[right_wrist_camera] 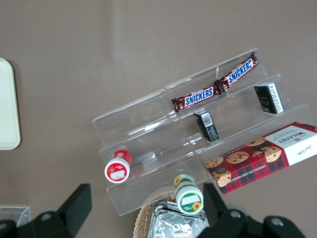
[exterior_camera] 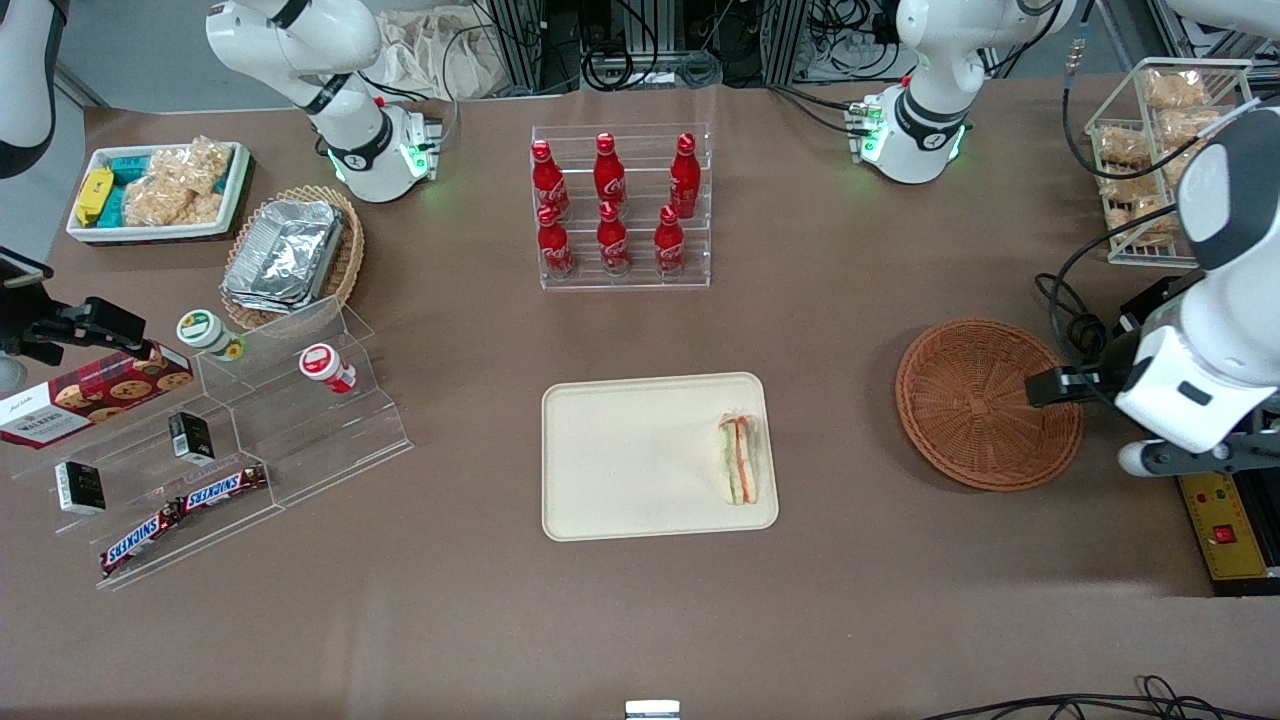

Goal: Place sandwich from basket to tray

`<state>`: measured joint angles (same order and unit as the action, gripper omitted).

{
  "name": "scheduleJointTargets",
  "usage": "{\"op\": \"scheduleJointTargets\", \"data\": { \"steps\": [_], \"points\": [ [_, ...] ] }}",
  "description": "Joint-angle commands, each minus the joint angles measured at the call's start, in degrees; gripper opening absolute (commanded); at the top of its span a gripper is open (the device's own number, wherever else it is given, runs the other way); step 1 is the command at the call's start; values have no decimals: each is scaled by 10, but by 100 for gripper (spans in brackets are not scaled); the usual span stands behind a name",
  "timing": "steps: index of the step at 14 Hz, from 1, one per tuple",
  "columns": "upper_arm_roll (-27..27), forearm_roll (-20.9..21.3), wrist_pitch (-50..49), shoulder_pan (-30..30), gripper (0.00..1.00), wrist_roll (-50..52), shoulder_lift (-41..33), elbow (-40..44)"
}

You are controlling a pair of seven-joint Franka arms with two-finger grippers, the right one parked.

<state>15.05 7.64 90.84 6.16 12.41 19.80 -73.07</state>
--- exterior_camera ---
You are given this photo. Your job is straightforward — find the sandwich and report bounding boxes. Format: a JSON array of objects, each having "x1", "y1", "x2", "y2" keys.
[{"x1": 717, "y1": 409, "x2": 762, "y2": 507}]

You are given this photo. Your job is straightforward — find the round brown wicker basket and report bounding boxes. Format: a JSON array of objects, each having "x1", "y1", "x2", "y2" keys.
[{"x1": 894, "y1": 317, "x2": 1085, "y2": 493}]

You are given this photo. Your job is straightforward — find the oval wicker basket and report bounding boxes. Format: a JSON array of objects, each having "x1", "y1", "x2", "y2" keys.
[{"x1": 219, "y1": 184, "x2": 367, "y2": 332}]

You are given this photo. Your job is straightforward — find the cream plastic tray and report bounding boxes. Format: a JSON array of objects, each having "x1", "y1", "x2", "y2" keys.
[{"x1": 541, "y1": 372, "x2": 780, "y2": 543}]

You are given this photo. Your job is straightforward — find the white rectangular snack bin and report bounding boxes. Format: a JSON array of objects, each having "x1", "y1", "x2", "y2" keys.
[{"x1": 66, "y1": 140, "x2": 254, "y2": 245}]

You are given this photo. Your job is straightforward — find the Walkers red cookie box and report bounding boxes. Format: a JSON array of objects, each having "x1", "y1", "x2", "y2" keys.
[{"x1": 0, "y1": 342, "x2": 195, "y2": 451}]

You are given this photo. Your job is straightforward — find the green lidded yogurt cup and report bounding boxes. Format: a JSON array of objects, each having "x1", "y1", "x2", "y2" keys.
[{"x1": 176, "y1": 309, "x2": 247, "y2": 364}]

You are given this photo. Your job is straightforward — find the yellow snack packet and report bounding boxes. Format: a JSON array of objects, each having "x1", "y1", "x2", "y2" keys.
[{"x1": 74, "y1": 167, "x2": 114, "y2": 227}]

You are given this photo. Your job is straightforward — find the teal snack packet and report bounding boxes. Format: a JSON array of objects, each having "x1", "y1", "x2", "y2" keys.
[{"x1": 103, "y1": 154, "x2": 153, "y2": 227}]

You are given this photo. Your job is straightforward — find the small black carton box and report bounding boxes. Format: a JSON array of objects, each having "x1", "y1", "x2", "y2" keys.
[
  {"x1": 54, "y1": 460, "x2": 107, "y2": 517},
  {"x1": 167, "y1": 410, "x2": 215, "y2": 465}
]

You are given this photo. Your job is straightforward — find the yellow control box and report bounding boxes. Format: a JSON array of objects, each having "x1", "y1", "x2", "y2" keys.
[{"x1": 1177, "y1": 470, "x2": 1273, "y2": 583}]

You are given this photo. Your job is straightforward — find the rice crisp snack bag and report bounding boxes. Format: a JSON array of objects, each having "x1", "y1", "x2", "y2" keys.
[{"x1": 123, "y1": 136, "x2": 238, "y2": 228}]

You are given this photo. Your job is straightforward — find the fried snack bag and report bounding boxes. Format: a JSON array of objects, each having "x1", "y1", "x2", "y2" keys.
[
  {"x1": 1094, "y1": 123, "x2": 1148, "y2": 168},
  {"x1": 1106, "y1": 195, "x2": 1183, "y2": 248},
  {"x1": 1143, "y1": 67, "x2": 1208, "y2": 111},
  {"x1": 1158, "y1": 107, "x2": 1219, "y2": 153}
]

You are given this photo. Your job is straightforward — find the silver foil container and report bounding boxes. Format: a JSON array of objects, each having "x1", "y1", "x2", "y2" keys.
[{"x1": 221, "y1": 197, "x2": 347, "y2": 315}]

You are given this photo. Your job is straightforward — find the Snickers chocolate bar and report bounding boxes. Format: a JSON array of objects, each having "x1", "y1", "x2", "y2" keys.
[
  {"x1": 99, "y1": 504, "x2": 182, "y2": 579},
  {"x1": 177, "y1": 463, "x2": 270, "y2": 515}
]

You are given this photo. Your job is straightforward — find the red lidded yogurt cup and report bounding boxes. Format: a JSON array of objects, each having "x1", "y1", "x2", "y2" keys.
[{"x1": 298, "y1": 342, "x2": 358, "y2": 395}]

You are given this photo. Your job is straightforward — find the clear acrylic stepped shelf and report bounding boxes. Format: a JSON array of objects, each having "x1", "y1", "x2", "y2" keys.
[{"x1": 10, "y1": 295, "x2": 415, "y2": 592}]

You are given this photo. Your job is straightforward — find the red Coca-Cola bottle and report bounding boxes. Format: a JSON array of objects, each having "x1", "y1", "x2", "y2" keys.
[
  {"x1": 536, "y1": 205, "x2": 576, "y2": 280},
  {"x1": 596, "y1": 201, "x2": 632, "y2": 277},
  {"x1": 529, "y1": 139, "x2": 571, "y2": 221},
  {"x1": 669, "y1": 132, "x2": 702, "y2": 219},
  {"x1": 593, "y1": 132, "x2": 627, "y2": 216},
  {"x1": 654, "y1": 205, "x2": 688, "y2": 276}
]

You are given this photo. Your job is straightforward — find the white cloth bag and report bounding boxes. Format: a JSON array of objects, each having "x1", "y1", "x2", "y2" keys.
[{"x1": 375, "y1": 8, "x2": 506, "y2": 101}]

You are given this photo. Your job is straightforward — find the clear acrylic bottle rack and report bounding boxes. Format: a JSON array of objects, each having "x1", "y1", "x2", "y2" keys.
[{"x1": 529, "y1": 122, "x2": 714, "y2": 292}]

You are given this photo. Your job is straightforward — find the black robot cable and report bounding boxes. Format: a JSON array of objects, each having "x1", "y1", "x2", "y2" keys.
[{"x1": 1034, "y1": 204, "x2": 1203, "y2": 403}]

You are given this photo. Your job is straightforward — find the white wire basket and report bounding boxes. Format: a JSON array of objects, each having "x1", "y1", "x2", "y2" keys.
[{"x1": 1084, "y1": 57, "x2": 1257, "y2": 269}]

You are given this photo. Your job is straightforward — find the thin black floor cable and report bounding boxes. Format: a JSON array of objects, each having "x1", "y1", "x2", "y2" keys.
[{"x1": 918, "y1": 675, "x2": 1280, "y2": 720}]

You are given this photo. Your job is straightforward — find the black base cable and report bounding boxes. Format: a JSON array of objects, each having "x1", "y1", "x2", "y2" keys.
[{"x1": 768, "y1": 84, "x2": 873, "y2": 137}]

